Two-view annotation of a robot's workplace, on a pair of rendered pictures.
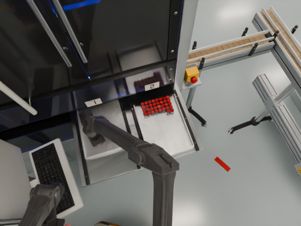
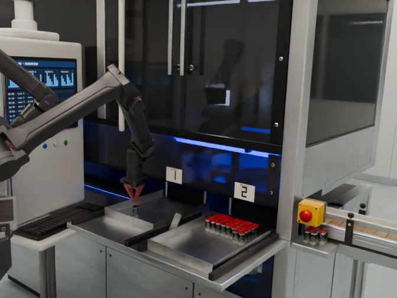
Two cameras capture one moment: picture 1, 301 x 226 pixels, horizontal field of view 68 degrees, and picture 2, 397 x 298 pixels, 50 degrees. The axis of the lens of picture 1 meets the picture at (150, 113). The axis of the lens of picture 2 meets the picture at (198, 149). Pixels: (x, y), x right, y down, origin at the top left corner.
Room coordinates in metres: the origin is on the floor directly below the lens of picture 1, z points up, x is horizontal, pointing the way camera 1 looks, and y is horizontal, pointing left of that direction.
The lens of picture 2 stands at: (-0.46, -1.04, 1.47)
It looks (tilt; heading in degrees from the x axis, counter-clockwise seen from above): 11 degrees down; 49
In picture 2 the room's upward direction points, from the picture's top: 2 degrees clockwise
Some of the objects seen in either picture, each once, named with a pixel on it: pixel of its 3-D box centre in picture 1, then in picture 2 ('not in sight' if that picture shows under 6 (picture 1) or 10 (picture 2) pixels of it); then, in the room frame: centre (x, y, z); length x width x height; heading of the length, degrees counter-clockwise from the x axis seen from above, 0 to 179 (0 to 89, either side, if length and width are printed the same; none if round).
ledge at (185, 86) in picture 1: (188, 78); (317, 244); (0.77, -0.27, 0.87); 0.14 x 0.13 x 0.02; 12
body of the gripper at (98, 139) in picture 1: (93, 134); (134, 172); (0.38, 0.29, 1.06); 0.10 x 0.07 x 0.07; 28
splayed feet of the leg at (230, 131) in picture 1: (253, 122); not in sight; (0.71, -0.99, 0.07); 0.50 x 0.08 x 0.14; 102
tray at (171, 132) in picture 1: (162, 125); (211, 239); (0.45, -0.06, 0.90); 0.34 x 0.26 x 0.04; 12
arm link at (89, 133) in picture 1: (89, 129); (135, 156); (0.38, 0.30, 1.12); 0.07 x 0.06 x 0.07; 19
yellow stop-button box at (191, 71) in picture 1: (191, 73); (311, 212); (0.73, -0.26, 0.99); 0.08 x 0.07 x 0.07; 12
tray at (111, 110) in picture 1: (101, 124); (158, 208); (0.49, 0.29, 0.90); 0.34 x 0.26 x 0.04; 12
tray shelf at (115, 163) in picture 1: (133, 128); (179, 230); (0.46, 0.11, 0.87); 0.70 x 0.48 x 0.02; 102
